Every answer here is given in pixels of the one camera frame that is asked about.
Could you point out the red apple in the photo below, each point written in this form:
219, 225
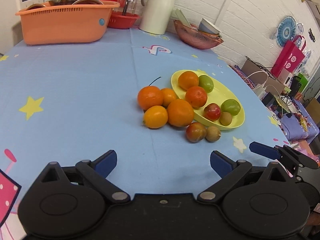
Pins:
212, 112

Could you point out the red plastic bowl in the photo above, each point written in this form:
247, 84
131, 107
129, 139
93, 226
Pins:
119, 21

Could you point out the pink gift bag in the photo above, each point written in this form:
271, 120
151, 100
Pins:
291, 56

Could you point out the small yellow-orange citrus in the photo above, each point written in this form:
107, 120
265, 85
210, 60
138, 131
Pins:
155, 117

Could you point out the white dish in bowl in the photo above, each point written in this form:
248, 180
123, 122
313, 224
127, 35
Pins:
180, 18

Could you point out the green fruit on plate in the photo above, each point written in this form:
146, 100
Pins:
206, 83

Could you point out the green apple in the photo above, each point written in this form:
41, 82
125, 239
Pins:
231, 106

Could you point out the white charger with cable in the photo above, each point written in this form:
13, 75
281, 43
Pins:
259, 89

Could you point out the yellow plastic plate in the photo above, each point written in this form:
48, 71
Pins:
219, 94

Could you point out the orange with black stem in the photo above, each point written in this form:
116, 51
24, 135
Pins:
150, 96

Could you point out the large orange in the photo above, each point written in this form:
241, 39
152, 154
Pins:
180, 113

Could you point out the metal bowls in basket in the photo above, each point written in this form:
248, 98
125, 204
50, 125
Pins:
63, 2

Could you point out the brown kiwi fruit back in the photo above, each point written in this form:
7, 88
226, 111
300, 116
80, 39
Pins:
213, 134

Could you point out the pink glass bowl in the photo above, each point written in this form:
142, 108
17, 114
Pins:
195, 38

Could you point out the orange plastic basket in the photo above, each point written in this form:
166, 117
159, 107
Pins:
77, 23

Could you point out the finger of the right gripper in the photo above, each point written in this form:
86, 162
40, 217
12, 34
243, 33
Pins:
264, 150

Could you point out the white thermos jug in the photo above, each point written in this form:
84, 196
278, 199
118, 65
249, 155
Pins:
156, 15

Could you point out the brown cardboard box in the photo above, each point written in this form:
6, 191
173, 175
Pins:
260, 75

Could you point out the dark orange tangerine on plate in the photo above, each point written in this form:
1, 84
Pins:
196, 96

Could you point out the brown-red plum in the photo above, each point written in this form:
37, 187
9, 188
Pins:
195, 132

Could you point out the brown kiwi fruit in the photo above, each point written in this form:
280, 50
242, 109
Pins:
225, 118
213, 134

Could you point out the small orange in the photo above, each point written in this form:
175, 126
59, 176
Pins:
168, 96

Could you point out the blue round wall fan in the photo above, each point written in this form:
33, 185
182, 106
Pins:
286, 31

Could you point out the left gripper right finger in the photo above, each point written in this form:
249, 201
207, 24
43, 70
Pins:
232, 175

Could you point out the white blue ceramic bowl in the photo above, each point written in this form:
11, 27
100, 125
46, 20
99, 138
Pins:
207, 27

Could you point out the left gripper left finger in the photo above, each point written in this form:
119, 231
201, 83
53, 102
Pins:
95, 172

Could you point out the brown kiwi fruit front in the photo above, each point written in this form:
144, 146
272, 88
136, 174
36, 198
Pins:
225, 118

